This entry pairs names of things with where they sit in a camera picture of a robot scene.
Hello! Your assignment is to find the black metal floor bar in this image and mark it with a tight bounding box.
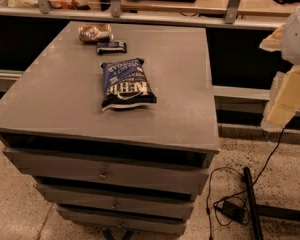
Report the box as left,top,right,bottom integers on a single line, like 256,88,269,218
243,167,263,240

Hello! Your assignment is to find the middle grey drawer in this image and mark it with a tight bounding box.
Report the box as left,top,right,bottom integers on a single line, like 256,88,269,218
36,183,194,221

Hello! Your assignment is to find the grey drawer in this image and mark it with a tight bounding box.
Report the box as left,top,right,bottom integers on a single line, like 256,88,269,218
3,147,207,195
57,206,186,235
36,183,194,221

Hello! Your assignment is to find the dark blue rxbar blueberry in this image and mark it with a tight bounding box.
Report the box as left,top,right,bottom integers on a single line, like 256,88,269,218
96,41,127,55

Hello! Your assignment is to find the top grey drawer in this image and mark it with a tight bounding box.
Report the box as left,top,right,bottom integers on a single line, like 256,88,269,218
3,147,207,195

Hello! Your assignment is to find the black power cable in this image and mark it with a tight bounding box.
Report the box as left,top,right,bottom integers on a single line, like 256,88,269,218
205,127,286,240

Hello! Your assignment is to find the brown wrapped snack pack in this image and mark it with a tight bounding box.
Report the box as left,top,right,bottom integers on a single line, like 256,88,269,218
78,24,113,42

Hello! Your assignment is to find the bottom grey drawer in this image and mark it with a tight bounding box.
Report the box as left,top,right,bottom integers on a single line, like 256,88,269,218
57,206,186,235

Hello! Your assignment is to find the grey metal railing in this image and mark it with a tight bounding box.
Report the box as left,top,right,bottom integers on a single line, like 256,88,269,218
0,0,288,30

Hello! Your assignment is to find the wooden workbench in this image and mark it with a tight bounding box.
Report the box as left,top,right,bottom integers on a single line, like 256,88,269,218
121,0,298,17

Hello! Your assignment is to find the black power adapter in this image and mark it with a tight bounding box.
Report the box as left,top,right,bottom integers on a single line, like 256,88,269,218
221,201,245,223

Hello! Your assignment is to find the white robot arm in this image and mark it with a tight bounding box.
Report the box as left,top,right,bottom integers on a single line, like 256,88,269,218
259,5,300,132

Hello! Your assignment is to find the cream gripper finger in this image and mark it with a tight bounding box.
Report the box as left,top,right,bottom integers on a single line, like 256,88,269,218
259,25,284,52
261,65,300,132

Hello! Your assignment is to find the grey drawer cabinet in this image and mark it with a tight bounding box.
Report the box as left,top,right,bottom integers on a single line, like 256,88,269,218
0,23,219,224

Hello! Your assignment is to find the blue kettle chips bag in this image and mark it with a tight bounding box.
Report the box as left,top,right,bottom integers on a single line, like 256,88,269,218
101,58,157,111

